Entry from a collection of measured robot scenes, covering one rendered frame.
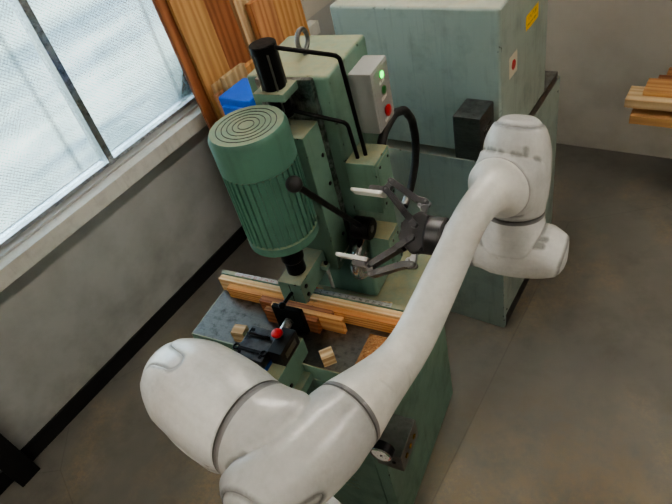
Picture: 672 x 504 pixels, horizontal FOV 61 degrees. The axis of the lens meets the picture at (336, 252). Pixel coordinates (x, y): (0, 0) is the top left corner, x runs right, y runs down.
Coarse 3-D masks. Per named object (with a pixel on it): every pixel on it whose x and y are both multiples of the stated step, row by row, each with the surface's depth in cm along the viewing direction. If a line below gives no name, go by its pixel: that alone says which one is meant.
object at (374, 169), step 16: (368, 144) 143; (352, 160) 139; (368, 160) 138; (384, 160) 140; (352, 176) 141; (368, 176) 139; (384, 176) 142; (352, 192) 145; (368, 208) 147; (384, 208) 145
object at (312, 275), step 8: (304, 248) 155; (312, 248) 154; (304, 256) 152; (312, 256) 152; (320, 256) 152; (312, 264) 149; (320, 264) 152; (304, 272) 148; (312, 272) 149; (320, 272) 153; (280, 280) 147; (288, 280) 147; (296, 280) 146; (304, 280) 146; (312, 280) 150; (320, 280) 154; (280, 288) 149; (288, 288) 147; (296, 288) 146; (304, 288) 147; (312, 288) 150; (296, 296) 148; (304, 296) 147
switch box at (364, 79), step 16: (368, 64) 135; (384, 64) 137; (352, 80) 134; (368, 80) 132; (384, 80) 138; (352, 96) 137; (368, 96) 135; (368, 112) 138; (384, 112) 141; (368, 128) 142
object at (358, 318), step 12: (228, 288) 169; (240, 288) 168; (252, 288) 166; (252, 300) 168; (336, 312) 153; (348, 312) 152; (360, 312) 151; (360, 324) 152; (372, 324) 150; (384, 324) 147; (396, 324) 146
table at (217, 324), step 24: (216, 312) 168; (240, 312) 166; (264, 312) 164; (216, 336) 161; (312, 336) 154; (336, 336) 152; (360, 336) 150; (384, 336) 149; (312, 360) 148; (336, 360) 146
